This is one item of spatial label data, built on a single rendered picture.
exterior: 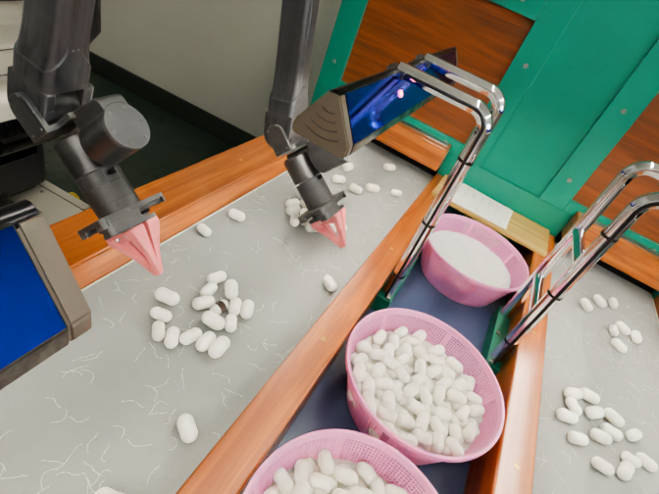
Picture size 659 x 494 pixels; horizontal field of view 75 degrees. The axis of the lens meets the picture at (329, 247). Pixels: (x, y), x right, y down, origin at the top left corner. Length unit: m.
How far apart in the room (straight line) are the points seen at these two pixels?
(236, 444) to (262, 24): 2.14
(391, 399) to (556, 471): 0.27
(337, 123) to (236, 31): 2.03
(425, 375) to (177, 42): 2.37
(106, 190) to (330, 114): 0.30
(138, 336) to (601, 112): 1.13
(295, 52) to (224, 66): 1.81
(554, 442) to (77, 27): 0.87
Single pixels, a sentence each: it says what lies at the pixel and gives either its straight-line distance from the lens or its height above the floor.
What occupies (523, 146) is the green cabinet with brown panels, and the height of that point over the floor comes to 0.94.
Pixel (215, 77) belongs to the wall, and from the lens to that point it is 2.66.
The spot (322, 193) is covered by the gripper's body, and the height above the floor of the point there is 0.85.
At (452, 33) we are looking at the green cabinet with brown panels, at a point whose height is 1.11.
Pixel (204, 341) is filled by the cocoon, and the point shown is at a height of 0.76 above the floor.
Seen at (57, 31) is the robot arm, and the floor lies 1.08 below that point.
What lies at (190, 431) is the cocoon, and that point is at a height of 0.76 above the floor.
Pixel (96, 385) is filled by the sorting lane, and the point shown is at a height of 0.74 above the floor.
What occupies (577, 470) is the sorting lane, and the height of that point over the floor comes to 0.74.
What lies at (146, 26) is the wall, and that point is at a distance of 2.89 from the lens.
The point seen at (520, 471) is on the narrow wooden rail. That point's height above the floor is 0.77.
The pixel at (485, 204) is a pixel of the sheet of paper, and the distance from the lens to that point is 1.28.
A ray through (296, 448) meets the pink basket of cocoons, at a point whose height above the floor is 0.76.
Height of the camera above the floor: 1.27
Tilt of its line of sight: 37 degrees down
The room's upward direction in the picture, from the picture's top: 23 degrees clockwise
